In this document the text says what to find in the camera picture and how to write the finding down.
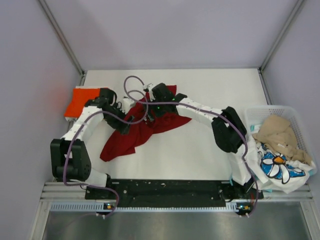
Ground dark red t shirt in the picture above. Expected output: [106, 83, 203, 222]
[99, 84, 193, 163]

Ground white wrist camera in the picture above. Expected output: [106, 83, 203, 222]
[118, 97, 136, 114]
[143, 83, 155, 101]

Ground folded orange t shirt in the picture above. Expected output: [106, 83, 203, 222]
[63, 87, 109, 119]

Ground right aluminium frame post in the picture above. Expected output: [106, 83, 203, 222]
[258, 0, 307, 74]

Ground aluminium frame post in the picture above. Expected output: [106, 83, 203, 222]
[258, 0, 307, 74]
[36, 0, 85, 76]

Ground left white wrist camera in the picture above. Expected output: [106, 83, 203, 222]
[118, 97, 136, 114]

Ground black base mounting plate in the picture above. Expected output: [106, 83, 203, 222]
[84, 178, 265, 207]

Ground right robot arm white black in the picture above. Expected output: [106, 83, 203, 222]
[143, 83, 252, 198]

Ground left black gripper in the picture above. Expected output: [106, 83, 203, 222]
[104, 101, 133, 134]

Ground left aluminium frame post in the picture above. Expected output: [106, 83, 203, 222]
[36, 0, 85, 76]

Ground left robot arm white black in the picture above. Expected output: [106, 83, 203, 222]
[50, 88, 134, 199]

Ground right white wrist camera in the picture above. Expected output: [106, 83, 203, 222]
[143, 83, 155, 101]

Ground grey slotted cable duct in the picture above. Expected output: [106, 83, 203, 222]
[50, 202, 250, 213]

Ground folded white t shirt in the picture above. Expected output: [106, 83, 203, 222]
[65, 85, 111, 123]

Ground white plastic laundry basket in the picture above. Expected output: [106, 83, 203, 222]
[244, 105, 313, 165]

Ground white flower print t shirt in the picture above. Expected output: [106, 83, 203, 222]
[245, 137, 317, 194]

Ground teal t shirt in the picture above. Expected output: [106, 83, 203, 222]
[249, 124, 262, 134]

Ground beige t shirt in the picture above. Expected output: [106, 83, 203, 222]
[252, 114, 313, 166]

